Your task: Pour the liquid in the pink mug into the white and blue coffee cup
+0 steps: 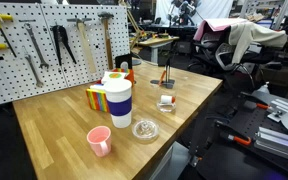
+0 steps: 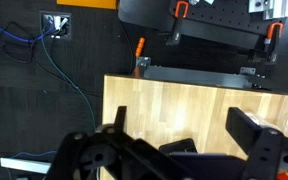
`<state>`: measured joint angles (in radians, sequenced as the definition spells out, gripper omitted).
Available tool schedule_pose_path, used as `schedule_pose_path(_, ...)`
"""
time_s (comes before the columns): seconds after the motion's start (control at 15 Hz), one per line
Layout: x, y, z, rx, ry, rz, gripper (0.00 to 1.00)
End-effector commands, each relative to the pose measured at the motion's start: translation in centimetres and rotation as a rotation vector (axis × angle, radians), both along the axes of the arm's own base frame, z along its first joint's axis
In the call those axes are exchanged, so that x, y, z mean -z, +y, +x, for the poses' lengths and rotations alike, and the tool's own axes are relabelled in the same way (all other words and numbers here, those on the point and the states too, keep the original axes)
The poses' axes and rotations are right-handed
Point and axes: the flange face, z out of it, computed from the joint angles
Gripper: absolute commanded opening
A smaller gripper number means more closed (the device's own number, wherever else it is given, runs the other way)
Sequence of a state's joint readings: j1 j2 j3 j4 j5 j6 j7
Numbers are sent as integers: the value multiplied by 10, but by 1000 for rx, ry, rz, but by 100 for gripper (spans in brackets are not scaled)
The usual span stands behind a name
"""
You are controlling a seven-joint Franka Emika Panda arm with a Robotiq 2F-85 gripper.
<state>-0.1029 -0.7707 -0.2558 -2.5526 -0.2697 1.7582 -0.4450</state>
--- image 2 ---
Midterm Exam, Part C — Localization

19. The black floor cable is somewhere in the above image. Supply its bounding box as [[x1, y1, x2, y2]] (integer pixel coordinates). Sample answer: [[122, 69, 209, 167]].
[[0, 21, 103, 99]]

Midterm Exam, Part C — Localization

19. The black floor outlet box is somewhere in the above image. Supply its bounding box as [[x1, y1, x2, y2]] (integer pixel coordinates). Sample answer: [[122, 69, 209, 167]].
[[39, 10, 73, 40]]

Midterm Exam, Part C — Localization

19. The blue cable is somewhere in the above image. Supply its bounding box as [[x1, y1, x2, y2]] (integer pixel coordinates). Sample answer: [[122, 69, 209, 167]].
[[0, 19, 57, 44], [7, 150, 58, 180]]

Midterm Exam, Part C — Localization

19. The white metal bar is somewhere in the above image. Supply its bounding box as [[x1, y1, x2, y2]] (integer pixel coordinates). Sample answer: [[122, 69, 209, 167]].
[[0, 157, 53, 175]]

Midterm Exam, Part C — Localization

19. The orange-handled table clamp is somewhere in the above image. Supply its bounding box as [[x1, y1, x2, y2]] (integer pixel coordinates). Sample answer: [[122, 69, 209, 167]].
[[134, 37, 146, 58]]

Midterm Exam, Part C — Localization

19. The teal cable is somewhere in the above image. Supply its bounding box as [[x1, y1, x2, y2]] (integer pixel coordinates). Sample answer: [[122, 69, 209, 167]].
[[40, 28, 98, 133]]

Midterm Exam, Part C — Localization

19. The grey table frame rail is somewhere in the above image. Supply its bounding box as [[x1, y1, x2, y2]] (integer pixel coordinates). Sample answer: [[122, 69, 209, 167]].
[[135, 56, 272, 90]]

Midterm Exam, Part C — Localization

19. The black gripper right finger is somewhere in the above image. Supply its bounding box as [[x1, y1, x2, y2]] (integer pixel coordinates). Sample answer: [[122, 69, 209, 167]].
[[225, 107, 288, 180]]

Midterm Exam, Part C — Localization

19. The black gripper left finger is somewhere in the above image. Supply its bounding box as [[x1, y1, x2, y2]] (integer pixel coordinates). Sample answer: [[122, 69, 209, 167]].
[[43, 105, 192, 180]]

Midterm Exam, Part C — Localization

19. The black perforated breadboard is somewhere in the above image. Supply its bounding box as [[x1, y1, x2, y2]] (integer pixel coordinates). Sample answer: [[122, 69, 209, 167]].
[[117, 0, 288, 51]]

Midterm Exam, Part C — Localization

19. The aluminium extrusion profile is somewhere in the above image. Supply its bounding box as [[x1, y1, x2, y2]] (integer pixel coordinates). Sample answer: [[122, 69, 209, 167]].
[[248, 0, 288, 20]]

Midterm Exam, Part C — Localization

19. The small clear plastic piece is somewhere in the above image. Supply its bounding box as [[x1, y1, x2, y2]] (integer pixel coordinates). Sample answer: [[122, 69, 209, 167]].
[[132, 130, 144, 140]]

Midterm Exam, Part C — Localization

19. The orange flat sheet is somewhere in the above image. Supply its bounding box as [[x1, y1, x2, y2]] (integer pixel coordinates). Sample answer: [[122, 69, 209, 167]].
[[56, 0, 119, 10]]

